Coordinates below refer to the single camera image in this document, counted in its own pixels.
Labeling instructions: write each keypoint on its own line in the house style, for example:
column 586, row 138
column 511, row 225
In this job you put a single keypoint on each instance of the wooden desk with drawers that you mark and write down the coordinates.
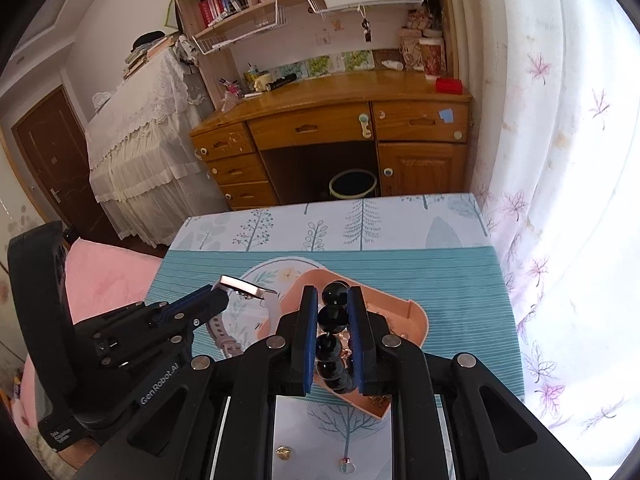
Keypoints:
column 286, row 146

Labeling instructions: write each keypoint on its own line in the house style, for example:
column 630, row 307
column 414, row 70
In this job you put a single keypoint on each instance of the tree print tablecloth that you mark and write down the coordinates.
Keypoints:
column 434, row 250

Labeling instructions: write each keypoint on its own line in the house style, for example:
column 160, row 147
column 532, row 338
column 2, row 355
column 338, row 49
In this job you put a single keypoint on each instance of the white wire basket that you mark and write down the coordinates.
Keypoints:
column 241, row 27

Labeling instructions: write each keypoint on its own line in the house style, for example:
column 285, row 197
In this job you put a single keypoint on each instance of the small gold pendant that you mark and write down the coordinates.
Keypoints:
column 284, row 452

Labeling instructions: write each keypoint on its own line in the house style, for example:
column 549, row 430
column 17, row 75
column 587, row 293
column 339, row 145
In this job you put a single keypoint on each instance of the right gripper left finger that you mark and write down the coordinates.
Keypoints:
column 215, row 420

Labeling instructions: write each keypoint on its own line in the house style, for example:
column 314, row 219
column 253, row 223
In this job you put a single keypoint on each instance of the pink strap smartwatch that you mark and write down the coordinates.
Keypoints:
column 250, row 307

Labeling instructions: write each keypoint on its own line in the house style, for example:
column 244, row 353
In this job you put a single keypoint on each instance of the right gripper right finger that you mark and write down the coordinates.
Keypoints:
column 451, row 418

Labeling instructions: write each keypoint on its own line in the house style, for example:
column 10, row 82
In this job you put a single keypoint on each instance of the pink open drawer box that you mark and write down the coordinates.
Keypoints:
column 387, row 314

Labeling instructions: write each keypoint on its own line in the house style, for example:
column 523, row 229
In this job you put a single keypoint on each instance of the pink blanket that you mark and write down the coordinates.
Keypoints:
column 100, row 278

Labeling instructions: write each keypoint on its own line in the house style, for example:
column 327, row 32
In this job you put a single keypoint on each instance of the brown wooden door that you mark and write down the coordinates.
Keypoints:
column 53, row 145

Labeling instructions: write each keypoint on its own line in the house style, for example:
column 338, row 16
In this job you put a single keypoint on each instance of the wooden bookshelf with books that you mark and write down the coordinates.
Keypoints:
column 322, row 38

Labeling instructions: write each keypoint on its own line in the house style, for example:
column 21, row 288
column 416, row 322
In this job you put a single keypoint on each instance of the red box on desk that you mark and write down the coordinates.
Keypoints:
column 449, row 86

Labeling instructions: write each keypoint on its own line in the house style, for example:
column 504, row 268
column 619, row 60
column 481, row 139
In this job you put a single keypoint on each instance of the white lace covered furniture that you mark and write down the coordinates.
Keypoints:
column 144, row 171

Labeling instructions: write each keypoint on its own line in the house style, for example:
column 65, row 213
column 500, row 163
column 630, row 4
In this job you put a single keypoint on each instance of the round waste bin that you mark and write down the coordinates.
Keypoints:
column 353, row 184

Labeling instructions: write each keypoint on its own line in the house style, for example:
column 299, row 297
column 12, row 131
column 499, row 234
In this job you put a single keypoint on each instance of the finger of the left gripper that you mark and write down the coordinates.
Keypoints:
column 181, row 324
column 197, row 304

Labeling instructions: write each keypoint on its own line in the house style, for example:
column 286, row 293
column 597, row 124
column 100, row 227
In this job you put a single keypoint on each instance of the white floral curtain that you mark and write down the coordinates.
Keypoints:
column 555, row 171

